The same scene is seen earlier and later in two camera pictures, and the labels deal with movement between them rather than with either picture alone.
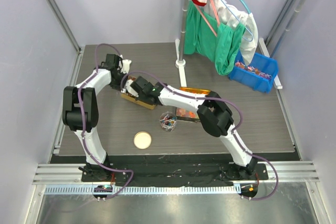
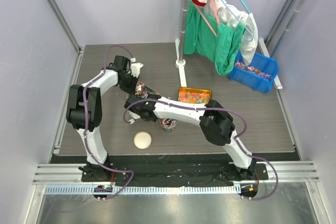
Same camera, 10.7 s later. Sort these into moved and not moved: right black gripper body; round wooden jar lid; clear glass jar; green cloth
Moved: right black gripper body
Not moved: clear glass jar; green cloth; round wooden jar lid
